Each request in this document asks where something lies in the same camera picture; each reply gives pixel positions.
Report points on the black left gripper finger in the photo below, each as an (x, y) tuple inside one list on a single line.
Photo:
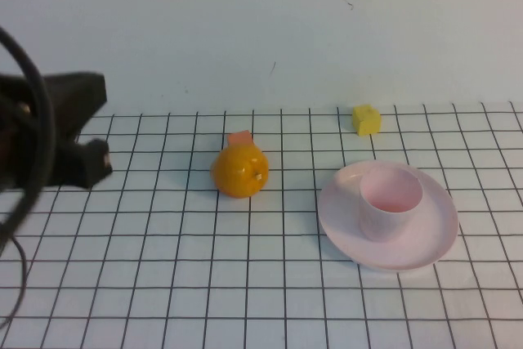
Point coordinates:
[(98, 163)]

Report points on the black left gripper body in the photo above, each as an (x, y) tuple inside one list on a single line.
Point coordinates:
[(61, 161)]

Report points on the pink plastic cup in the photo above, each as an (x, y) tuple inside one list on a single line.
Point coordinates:
[(388, 210)]

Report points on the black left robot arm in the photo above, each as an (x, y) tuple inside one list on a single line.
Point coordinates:
[(10, 148)]

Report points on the pink round plate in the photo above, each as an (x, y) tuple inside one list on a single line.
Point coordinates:
[(437, 222)]

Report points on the orange fruit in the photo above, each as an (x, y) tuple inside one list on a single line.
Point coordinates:
[(237, 171)]

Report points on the small salmon pink block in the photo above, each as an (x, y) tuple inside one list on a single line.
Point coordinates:
[(240, 137)]

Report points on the small yellow block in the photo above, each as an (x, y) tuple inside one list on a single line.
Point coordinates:
[(367, 121)]

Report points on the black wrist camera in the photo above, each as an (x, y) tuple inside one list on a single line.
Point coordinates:
[(77, 95)]

